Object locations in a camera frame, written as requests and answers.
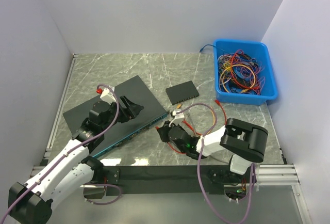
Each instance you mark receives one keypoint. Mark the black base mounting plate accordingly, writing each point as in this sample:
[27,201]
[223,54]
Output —
[170,179]

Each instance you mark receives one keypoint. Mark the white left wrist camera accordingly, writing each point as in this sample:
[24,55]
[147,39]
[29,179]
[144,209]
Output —
[106,95]

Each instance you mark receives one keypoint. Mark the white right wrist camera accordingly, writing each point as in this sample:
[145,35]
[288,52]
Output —
[177,114]

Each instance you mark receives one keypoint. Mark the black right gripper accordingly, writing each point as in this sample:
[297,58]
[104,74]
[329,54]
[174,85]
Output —
[164,131]

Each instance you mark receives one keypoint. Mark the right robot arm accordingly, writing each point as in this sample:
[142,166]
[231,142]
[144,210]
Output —
[245,140]

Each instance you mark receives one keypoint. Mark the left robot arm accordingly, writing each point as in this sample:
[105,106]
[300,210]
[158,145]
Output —
[35,200]

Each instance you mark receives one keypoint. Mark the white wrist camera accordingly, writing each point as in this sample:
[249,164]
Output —
[177,114]
[106,95]

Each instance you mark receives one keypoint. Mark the blue plastic bin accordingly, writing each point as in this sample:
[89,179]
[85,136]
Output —
[243,72]

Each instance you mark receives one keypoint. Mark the large black network switch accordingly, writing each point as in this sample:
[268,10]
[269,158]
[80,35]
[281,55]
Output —
[139,100]

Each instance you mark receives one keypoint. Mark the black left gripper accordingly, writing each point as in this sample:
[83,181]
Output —
[131,111]

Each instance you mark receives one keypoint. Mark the small black network switch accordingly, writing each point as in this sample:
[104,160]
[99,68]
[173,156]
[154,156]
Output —
[182,92]

